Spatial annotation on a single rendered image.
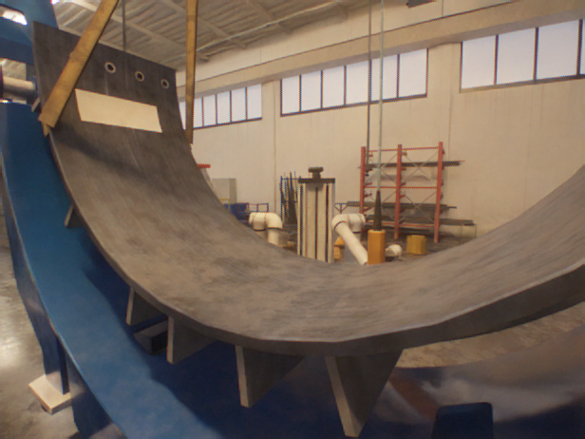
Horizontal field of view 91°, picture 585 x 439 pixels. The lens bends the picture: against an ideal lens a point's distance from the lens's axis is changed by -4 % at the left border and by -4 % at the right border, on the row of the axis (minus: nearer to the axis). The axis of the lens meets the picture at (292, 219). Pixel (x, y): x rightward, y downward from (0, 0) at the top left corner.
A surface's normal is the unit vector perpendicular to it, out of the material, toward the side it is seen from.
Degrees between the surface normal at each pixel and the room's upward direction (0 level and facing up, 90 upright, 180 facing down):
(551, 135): 90
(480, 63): 90
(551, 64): 90
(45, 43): 88
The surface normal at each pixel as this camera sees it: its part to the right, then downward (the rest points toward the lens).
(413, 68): -0.53, 0.10
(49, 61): 0.83, -0.08
